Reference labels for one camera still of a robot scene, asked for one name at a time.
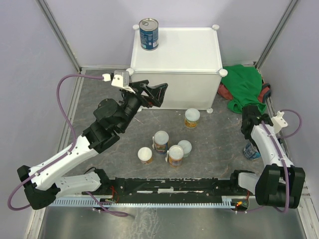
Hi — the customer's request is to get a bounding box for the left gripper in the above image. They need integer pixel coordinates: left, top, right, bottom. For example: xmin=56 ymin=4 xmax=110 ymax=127
xmin=118 ymin=80 xmax=168 ymax=132

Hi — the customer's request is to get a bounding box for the blue can with pull-tab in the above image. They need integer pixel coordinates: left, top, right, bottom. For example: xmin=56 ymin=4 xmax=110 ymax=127
xmin=139 ymin=18 xmax=159 ymax=51

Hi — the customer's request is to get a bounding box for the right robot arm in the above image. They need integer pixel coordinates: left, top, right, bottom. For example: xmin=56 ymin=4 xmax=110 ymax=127
xmin=228 ymin=105 xmax=306 ymax=213

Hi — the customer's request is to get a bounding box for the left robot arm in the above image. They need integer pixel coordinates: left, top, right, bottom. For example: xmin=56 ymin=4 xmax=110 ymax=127
xmin=17 ymin=80 xmax=168 ymax=210

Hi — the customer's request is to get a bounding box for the white cube counter cabinet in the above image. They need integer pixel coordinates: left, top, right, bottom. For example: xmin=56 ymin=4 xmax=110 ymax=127
xmin=129 ymin=24 xmax=228 ymax=113

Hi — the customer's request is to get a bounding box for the green cloth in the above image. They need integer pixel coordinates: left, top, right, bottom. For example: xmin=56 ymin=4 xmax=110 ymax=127
xmin=221 ymin=65 xmax=266 ymax=114

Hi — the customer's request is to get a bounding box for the red cloth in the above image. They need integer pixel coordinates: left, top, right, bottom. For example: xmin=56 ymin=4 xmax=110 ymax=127
xmin=217 ymin=83 xmax=233 ymax=101

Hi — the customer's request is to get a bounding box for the orange can near cabinet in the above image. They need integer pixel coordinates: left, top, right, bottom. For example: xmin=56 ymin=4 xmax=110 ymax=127
xmin=184 ymin=108 xmax=200 ymax=128

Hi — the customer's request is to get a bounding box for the tall can white lid centre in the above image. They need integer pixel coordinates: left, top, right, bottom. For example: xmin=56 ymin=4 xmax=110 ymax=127
xmin=152 ymin=130 xmax=169 ymax=154

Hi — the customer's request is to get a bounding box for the small orange can left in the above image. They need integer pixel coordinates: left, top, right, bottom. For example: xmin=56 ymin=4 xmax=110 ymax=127
xmin=138 ymin=147 xmax=153 ymax=164

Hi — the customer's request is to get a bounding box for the clear-lid can right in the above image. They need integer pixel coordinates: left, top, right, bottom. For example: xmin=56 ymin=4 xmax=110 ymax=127
xmin=177 ymin=140 xmax=192 ymax=157

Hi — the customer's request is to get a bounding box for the orange can front centre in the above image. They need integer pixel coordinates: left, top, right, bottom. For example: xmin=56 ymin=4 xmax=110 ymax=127
xmin=165 ymin=145 xmax=184 ymax=167

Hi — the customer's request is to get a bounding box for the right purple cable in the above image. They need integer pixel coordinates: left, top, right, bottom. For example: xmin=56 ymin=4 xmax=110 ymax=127
xmin=246 ymin=109 xmax=303 ymax=214

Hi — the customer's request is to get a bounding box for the purple cable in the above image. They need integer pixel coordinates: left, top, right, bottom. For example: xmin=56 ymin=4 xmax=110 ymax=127
xmin=7 ymin=74 xmax=129 ymax=217
xmin=246 ymin=109 xmax=303 ymax=214

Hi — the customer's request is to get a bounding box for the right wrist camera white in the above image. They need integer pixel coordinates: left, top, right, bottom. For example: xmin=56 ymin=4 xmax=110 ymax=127
xmin=271 ymin=111 xmax=288 ymax=133

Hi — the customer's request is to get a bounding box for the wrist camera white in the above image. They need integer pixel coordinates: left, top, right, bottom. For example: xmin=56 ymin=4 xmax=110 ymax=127
xmin=271 ymin=111 xmax=288 ymax=133
xmin=102 ymin=70 xmax=135 ymax=93

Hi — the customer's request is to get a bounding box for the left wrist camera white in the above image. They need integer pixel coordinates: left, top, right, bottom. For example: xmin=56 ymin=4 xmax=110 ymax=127
xmin=102 ymin=70 xmax=135 ymax=93

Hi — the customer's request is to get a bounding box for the aluminium frame rail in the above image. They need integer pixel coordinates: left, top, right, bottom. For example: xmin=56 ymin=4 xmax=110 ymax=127
xmin=24 ymin=0 xmax=84 ymax=239

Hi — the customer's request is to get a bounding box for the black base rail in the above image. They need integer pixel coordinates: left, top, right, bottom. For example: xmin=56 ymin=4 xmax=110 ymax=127
xmin=97 ymin=178 xmax=246 ymax=203

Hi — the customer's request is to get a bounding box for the blue-white cable duct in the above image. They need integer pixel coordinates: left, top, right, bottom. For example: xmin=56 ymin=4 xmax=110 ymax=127
xmin=50 ymin=196 xmax=243 ymax=209

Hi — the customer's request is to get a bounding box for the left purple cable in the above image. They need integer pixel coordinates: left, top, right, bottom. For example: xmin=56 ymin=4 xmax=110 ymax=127
xmin=7 ymin=74 xmax=129 ymax=217

